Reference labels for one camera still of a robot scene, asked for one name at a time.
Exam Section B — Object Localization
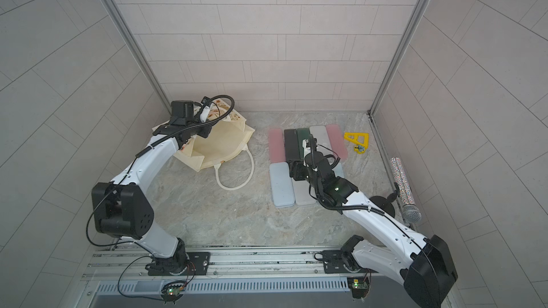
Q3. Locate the black pencil case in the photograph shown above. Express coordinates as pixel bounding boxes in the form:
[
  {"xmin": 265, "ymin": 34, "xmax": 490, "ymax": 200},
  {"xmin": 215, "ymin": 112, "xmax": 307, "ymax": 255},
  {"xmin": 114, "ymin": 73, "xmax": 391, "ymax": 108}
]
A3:
[{"xmin": 283, "ymin": 129, "xmax": 301, "ymax": 164}]

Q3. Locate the pink pencil case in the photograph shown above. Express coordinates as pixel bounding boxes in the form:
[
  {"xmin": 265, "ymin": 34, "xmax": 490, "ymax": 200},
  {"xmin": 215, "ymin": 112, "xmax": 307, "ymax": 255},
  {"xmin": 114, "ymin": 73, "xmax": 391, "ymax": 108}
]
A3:
[{"xmin": 326, "ymin": 124, "xmax": 348, "ymax": 161}]

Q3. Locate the white grey pencil case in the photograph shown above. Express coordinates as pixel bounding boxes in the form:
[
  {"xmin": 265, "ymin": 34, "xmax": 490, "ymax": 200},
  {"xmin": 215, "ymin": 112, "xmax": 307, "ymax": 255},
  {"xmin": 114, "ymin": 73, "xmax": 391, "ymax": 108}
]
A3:
[{"xmin": 309, "ymin": 125, "xmax": 333, "ymax": 155}]

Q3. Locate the dark green pencil case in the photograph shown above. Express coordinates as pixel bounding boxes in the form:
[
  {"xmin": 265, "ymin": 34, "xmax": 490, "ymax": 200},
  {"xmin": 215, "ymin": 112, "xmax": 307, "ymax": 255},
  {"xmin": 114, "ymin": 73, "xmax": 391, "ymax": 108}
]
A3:
[{"xmin": 296, "ymin": 128, "xmax": 311, "ymax": 158}]

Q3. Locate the light blue grey pencil case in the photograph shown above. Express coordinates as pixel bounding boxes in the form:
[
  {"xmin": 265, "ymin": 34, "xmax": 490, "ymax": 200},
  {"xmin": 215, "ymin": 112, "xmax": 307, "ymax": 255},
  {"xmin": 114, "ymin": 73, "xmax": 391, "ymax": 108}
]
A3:
[{"xmin": 269, "ymin": 162, "xmax": 295, "ymax": 208}]

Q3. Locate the salmon red pencil case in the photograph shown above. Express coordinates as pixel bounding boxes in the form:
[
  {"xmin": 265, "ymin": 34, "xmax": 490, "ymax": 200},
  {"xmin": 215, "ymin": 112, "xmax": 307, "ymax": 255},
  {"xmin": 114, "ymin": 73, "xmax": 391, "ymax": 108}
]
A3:
[{"xmin": 268, "ymin": 128, "xmax": 285, "ymax": 163}]

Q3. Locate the translucent white pencil case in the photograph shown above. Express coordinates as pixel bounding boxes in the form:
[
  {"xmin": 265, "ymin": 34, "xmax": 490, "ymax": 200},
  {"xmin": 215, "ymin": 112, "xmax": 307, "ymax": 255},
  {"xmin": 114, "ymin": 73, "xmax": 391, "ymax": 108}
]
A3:
[{"xmin": 292, "ymin": 179, "xmax": 316, "ymax": 206}]

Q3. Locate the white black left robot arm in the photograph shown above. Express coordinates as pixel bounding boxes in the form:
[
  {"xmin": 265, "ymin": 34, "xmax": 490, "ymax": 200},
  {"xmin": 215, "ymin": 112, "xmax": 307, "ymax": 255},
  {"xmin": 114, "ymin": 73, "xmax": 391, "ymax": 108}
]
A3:
[{"xmin": 87, "ymin": 95, "xmax": 235, "ymax": 275}]

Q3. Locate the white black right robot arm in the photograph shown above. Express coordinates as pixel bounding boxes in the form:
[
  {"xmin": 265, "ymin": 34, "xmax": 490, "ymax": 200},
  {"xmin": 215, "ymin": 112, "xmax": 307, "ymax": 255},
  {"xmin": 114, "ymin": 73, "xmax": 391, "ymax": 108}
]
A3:
[{"xmin": 296, "ymin": 136, "xmax": 458, "ymax": 307}]

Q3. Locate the yellow triangular wooden toy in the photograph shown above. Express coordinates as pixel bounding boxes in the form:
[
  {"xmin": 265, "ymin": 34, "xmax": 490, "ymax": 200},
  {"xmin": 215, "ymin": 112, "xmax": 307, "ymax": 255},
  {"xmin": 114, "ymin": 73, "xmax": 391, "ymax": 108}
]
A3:
[{"xmin": 343, "ymin": 132, "xmax": 369, "ymax": 154}]

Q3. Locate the black microphone stand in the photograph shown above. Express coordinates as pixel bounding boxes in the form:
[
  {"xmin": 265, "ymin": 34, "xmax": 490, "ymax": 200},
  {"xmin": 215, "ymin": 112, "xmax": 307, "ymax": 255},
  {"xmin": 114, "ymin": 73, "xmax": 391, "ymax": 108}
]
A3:
[{"xmin": 370, "ymin": 183, "xmax": 400, "ymax": 218}]

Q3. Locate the glittery silver microphone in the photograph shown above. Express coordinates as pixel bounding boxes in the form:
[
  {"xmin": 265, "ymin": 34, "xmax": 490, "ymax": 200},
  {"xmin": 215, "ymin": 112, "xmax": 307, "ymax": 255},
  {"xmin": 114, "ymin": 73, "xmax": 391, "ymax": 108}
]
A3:
[{"xmin": 390, "ymin": 158, "xmax": 422, "ymax": 224}]

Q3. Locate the right circuit board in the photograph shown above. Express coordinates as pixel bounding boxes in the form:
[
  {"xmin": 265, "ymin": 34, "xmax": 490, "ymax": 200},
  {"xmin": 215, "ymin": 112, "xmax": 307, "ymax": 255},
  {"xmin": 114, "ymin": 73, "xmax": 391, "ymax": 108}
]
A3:
[{"xmin": 347, "ymin": 277, "xmax": 371, "ymax": 299}]

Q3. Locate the circuit board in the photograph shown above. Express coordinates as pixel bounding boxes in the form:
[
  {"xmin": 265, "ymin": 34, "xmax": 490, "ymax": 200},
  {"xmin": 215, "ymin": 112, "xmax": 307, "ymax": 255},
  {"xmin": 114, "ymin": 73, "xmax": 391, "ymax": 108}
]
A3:
[
  {"xmin": 161, "ymin": 280, "xmax": 188, "ymax": 305},
  {"xmin": 347, "ymin": 277, "xmax": 371, "ymax": 299}
]

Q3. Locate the left circuit board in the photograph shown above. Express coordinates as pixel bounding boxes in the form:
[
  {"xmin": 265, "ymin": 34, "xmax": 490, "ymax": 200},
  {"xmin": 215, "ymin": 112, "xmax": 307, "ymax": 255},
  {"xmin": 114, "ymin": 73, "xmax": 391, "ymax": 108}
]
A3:
[{"xmin": 161, "ymin": 280, "xmax": 188, "ymax": 305}]

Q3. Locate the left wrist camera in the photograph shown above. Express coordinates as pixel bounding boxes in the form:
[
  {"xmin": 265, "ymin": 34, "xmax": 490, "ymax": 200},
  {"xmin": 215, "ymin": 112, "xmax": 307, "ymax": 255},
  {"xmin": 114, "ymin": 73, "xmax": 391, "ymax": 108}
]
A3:
[{"xmin": 198, "ymin": 101, "xmax": 213, "ymax": 123}]

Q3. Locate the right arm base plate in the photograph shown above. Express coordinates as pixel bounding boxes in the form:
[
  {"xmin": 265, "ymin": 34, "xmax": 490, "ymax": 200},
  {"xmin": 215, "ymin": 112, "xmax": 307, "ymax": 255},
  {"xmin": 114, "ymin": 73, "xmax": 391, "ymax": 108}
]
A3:
[{"xmin": 314, "ymin": 250, "xmax": 351, "ymax": 274}]

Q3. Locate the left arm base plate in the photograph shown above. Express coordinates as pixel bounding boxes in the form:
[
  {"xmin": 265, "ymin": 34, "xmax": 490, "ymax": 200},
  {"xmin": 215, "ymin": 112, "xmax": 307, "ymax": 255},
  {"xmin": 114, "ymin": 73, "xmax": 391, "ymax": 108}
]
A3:
[{"xmin": 145, "ymin": 252, "xmax": 211, "ymax": 276}]

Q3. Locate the aluminium mounting rail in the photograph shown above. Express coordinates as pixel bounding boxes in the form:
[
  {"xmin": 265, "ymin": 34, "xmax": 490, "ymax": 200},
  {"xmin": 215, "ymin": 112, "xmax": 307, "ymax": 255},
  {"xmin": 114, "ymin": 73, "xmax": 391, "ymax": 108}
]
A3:
[{"xmin": 83, "ymin": 245, "xmax": 444, "ymax": 281}]

